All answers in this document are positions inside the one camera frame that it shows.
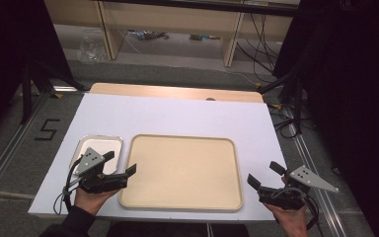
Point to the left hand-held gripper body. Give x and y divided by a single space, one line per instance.
100 182

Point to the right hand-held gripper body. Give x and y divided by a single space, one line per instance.
288 194

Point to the person's left hand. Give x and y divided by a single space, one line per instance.
92 200

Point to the person's right hand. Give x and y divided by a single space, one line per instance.
291 220

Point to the white square container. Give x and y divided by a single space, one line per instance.
98 146

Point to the large beige tray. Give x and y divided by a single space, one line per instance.
182 173

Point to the person's dark clothed legs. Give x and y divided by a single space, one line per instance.
164 230

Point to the black tripod stand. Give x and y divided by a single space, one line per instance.
28 89
296 98

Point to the white board table cover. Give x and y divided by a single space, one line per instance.
177 113

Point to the wooden table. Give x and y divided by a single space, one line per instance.
164 91

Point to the black curtain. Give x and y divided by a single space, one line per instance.
358 98
10 49

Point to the clear plastic bag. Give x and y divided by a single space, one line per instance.
90 46

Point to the bluish crumpled item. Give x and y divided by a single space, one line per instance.
146 34

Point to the small brown item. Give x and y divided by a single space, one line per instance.
204 37

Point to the light wooden shelf unit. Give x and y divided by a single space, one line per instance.
177 16

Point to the metal floor rail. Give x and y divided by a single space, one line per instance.
322 197
10 148

